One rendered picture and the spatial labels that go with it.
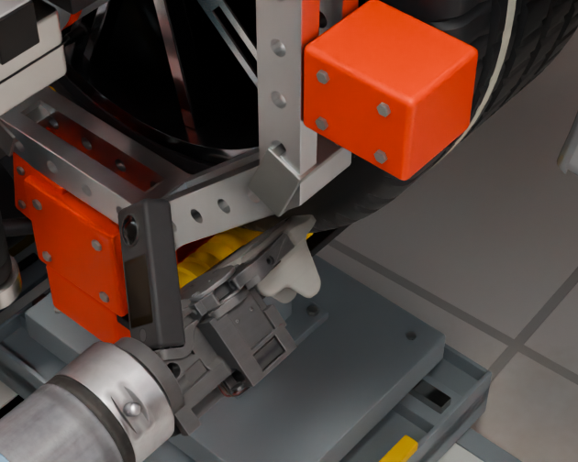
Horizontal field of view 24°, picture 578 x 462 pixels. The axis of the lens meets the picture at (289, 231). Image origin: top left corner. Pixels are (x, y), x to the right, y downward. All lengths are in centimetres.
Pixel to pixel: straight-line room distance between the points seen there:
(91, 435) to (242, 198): 22
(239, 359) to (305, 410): 48
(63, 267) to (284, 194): 38
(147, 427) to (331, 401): 55
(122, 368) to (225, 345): 9
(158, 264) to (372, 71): 25
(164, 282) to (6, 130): 30
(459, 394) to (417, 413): 7
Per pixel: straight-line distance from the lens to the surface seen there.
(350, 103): 87
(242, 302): 103
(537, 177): 211
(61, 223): 125
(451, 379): 163
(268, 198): 99
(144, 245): 101
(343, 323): 157
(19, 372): 165
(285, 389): 151
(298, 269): 107
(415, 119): 84
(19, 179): 129
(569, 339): 189
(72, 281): 130
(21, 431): 94
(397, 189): 104
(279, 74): 90
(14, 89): 81
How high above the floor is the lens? 142
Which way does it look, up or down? 45 degrees down
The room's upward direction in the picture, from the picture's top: straight up
